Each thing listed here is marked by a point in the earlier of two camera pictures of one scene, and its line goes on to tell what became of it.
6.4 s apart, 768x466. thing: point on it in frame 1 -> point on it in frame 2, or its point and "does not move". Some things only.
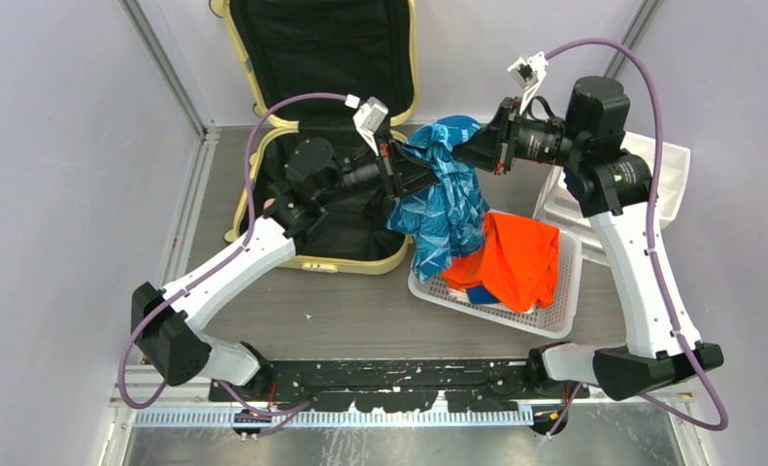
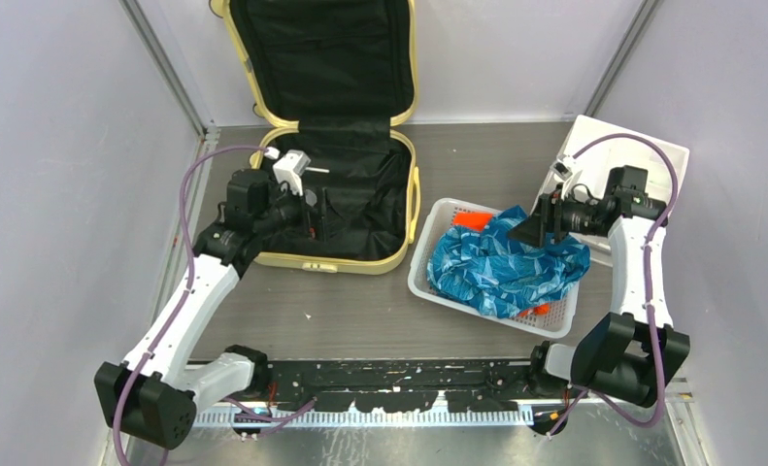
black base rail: (397, 385) does not move
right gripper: (481, 149) -> (550, 218)
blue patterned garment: (446, 220) -> (500, 272)
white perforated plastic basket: (550, 320) -> (431, 214)
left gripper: (403, 172) -> (317, 217)
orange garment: (517, 261) -> (472, 219)
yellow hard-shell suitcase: (321, 77) does not move
